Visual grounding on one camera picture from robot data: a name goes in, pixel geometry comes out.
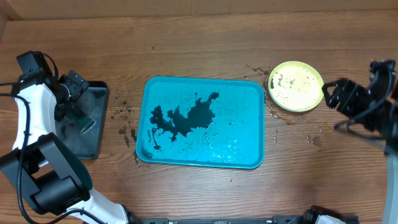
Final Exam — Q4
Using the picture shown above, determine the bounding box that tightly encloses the teal plastic tray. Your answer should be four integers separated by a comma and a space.
136, 77, 265, 169

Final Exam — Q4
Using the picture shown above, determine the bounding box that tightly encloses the black water tray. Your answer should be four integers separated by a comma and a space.
55, 81, 109, 160

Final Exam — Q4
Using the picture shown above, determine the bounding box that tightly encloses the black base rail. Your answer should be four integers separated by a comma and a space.
127, 215, 308, 224

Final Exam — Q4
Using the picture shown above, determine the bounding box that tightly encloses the yellow rimmed plate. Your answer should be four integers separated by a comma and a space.
267, 61, 324, 113

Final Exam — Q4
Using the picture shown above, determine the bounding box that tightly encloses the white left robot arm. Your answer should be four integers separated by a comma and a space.
1, 51, 139, 223

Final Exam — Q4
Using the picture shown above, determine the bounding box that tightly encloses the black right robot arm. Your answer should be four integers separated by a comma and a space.
322, 60, 397, 223

